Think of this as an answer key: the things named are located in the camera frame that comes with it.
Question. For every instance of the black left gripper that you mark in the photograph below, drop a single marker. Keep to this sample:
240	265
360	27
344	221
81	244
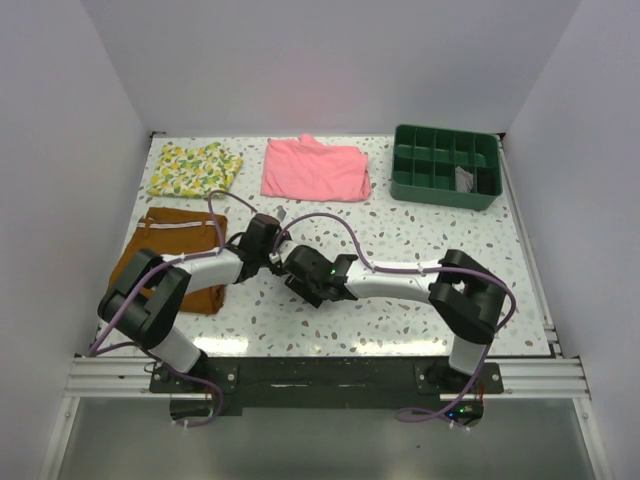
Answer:
274	271

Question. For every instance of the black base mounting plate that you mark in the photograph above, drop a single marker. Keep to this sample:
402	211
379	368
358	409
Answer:
237	383

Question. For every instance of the green compartment tray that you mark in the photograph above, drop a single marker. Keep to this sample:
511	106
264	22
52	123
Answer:
423	163

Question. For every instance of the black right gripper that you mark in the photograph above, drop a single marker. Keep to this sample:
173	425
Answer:
303	290

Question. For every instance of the pink folded shirt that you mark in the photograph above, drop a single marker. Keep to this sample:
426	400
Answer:
308	170

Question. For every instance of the aluminium front rail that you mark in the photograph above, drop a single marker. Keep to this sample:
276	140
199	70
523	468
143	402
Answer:
130	377

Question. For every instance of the brown folded trousers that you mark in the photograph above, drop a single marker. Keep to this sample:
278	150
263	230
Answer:
174	231

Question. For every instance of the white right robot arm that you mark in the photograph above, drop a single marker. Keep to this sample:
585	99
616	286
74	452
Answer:
468	298

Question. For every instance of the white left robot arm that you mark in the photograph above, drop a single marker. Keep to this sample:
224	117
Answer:
143	302

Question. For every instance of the lemon print folded cloth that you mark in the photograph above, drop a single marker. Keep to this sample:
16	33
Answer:
193	172

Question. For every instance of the grey rolled underwear in tray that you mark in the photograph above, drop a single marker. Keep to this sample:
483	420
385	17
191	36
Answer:
464	180

